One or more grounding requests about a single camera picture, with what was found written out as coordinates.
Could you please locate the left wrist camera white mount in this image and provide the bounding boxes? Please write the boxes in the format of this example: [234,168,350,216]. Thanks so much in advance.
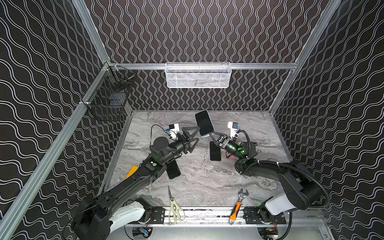
[168,124,180,135]

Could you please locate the black wire basket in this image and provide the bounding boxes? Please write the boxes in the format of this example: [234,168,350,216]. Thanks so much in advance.
[86,66,137,122]

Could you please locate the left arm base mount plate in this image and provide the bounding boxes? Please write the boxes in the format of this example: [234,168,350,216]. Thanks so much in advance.
[131,207,166,225]

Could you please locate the pink phone case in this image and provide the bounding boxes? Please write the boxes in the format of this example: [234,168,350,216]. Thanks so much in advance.
[226,152,238,161]

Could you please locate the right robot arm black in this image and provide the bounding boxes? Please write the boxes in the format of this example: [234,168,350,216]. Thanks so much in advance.
[209,130,331,221]

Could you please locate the white wire mesh basket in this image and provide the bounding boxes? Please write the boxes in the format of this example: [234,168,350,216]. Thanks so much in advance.
[165,62,232,89]

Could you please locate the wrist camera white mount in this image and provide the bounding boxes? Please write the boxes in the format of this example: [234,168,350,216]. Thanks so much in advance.
[227,122,241,139]
[168,124,180,135]

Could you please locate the phone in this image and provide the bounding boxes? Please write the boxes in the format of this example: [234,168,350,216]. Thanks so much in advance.
[210,141,222,161]

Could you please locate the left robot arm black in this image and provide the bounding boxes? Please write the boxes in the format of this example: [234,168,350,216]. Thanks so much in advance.
[71,127,200,240]

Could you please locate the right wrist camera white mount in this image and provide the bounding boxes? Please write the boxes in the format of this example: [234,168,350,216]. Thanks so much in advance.
[227,122,241,139]

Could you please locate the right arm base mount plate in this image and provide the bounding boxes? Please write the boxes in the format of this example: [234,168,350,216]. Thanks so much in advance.
[243,207,287,225]

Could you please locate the beige handled scissors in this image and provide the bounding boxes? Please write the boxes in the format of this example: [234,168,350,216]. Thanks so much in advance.
[168,187,186,225]

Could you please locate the orange handled adjustable wrench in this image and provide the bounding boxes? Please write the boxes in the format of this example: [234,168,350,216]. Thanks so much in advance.
[229,189,249,225]

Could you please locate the black smartphone green case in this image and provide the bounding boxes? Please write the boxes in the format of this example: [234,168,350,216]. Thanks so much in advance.
[195,110,215,138]

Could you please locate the yellow rectangular block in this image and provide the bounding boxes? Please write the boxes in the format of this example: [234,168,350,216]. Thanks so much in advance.
[126,166,139,179]

